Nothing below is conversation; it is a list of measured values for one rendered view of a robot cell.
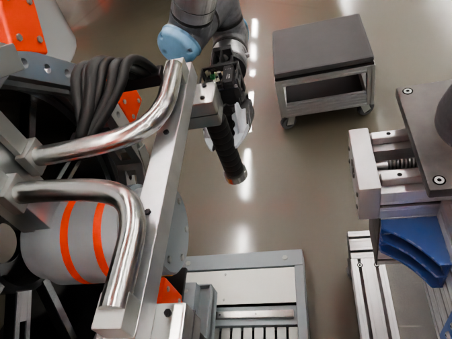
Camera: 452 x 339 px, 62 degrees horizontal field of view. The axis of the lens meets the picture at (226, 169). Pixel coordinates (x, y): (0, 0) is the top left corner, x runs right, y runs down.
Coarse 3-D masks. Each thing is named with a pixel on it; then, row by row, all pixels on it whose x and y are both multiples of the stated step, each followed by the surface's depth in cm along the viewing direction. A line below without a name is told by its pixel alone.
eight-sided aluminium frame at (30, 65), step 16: (0, 48) 45; (0, 64) 45; (16, 64) 48; (32, 64) 51; (48, 64) 54; (64, 64) 58; (0, 80) 45; (16, 80) 50; (32, 80) 51; (48, 80) 54; (64, 80) 57; (112, 112) 70; (112, 128) 72; (144, 144) 81; (128, 160) 79; (144, 160) 80; (128, 176) 82; (144, 176) 80
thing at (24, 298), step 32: (0, 96) 61; (32, 96) 63; (32, 128) 64; (64, 128) 74; (96, 160) 79; (0, 288) 54; (32, 288) 60; (64, 288) 81; (96, 288) 79; (32, 320) 78; (64, 320) 66
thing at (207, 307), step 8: (200, 288) 124; (208, 288) 124; (200, 296) 122; (208, 296) 122; (216, 296) 125; (200, 304) 121; (208, 304) 118; (216, 304) 124; (200, 312) 119; (208, 312) 116; (208, 320) 115; (200, 328) 116; (208, 328) 114; (208, 336) 113
